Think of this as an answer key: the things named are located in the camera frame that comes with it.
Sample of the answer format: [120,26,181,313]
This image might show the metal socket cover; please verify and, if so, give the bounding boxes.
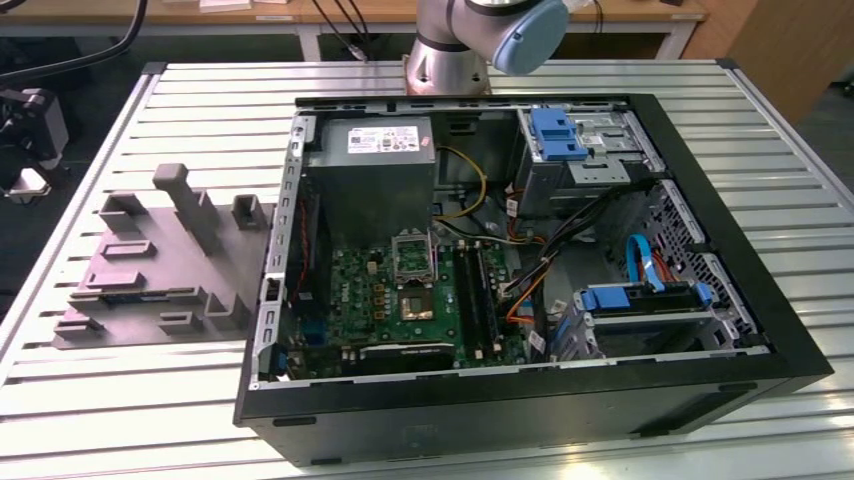
[390,228,435,287]

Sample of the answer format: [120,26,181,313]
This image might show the black cable bundle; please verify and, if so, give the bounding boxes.
[499,182,656,296]

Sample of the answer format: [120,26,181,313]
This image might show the blue flat data cable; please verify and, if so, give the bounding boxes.
[625,233,669,295]

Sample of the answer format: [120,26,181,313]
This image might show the black PC case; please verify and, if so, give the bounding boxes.
[230,92,840,469]

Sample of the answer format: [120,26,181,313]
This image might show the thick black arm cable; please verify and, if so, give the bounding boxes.
[0,0,152,89]

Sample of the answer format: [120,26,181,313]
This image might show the black graphics card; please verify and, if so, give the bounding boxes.
[339,341,457,375]

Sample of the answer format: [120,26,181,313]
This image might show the wooden desk white frame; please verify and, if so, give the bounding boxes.
[0,0,710,64]

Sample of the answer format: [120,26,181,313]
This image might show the brown wooden cabinet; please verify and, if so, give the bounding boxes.
[684,0,854,126]

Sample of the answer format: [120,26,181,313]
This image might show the grey metal disk bay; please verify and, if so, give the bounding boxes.
[563,282,749,361]
[517,107,662,216]

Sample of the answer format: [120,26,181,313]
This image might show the wire locking lever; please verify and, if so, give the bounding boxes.
[431,224,446,289]

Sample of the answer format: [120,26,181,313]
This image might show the green motherboard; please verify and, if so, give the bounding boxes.
[279,234,535,376]

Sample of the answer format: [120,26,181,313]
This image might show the grey parts rack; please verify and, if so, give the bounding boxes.
[51,162,279,351]

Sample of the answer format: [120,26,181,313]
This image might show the blue carrier holding black disk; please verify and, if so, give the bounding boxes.
[579,281,714,314]

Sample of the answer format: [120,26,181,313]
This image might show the CPU socket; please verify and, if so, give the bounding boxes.
[394,285,442,325]

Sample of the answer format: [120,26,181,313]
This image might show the black RAM slot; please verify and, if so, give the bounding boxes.
[471,240,499,354]
[462,240,491,357]
[453,240,483,360]

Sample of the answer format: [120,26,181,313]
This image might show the grey power supply unit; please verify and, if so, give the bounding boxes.
[303,115,439,236]

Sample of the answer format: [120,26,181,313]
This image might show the empty blue disk carrier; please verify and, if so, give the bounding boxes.
[530,106,590,162]

